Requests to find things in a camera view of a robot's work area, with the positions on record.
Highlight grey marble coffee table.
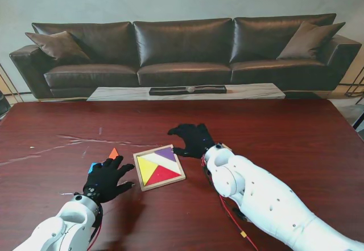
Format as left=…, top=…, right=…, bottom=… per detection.
left=86, top=83, right=286, bottom=102

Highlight red and black right arm cables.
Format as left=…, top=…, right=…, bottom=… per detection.
left=201, top=157, right=259, bottom=251

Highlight large yellow tangram triangle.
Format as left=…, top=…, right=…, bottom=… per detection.
left=136, top=156, right=158, bottom=186

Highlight brown throw pillow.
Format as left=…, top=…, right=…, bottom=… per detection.
left=25, top=30, right=92, bottom=64
left=276, top=21, right=346, bottom=60

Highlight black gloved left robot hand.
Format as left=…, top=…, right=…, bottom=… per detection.
left=82, top=155, right=136, bottom=204

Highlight square wooden puzzle tray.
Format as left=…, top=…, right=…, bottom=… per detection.
left=133, top=144, right=187, bottom=192

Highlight red and black left arm cables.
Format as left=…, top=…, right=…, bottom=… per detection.
left=86, top=205, right=104, bottom=250

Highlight dark brown leather sofa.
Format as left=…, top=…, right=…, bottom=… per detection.
left=9, top=13, right=362, bottom=100

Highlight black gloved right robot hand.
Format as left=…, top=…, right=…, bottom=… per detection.
left=167, top=123, right=217, bottom=159

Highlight large red tangram triangle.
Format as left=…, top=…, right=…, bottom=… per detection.
left=147, top=164, right=182, bottom=186

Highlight long black decorative tray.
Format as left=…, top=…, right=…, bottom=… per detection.
left=149, top=85, right=228, bottom=95

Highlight red and black arm cables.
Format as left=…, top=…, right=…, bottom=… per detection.
left=201, top=157, right=259, bottom=251
left=86, top=205, right=104, bottom=250

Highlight thin metal side table frame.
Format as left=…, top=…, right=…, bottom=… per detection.
left=0, top=63, right=25, bottom=104
left=338, top=63, right=364, bottom=105

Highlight black chair edge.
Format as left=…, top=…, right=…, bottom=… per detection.
left=0, top=91, right=12, bottom=121

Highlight purple tangram triangle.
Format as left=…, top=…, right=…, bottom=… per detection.
left=156, top=147, right=176, bottom=163

